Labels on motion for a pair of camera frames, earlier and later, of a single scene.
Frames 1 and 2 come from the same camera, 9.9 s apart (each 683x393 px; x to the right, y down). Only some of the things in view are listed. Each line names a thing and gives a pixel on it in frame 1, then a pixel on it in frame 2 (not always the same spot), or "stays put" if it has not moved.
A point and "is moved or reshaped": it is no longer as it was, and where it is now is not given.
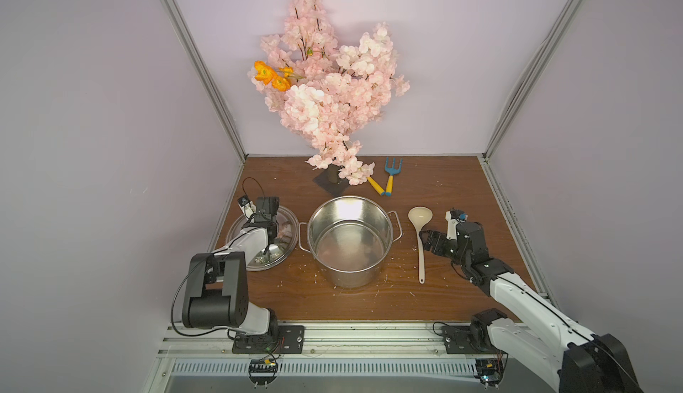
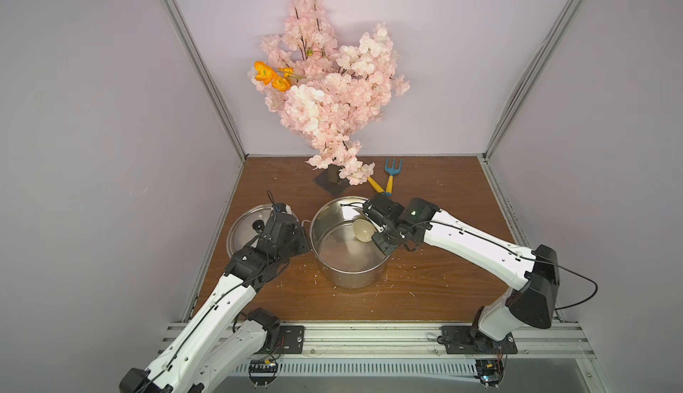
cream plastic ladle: (419, 216) is moved or reshaped
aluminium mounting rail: (193, 342) stays put
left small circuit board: (262, 371) stays put
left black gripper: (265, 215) to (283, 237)
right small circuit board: (491, 370) stays put
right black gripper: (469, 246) to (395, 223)
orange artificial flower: (268, 75) stays put
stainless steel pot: (350, 238) stays put
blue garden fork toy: (391, 172) stays put
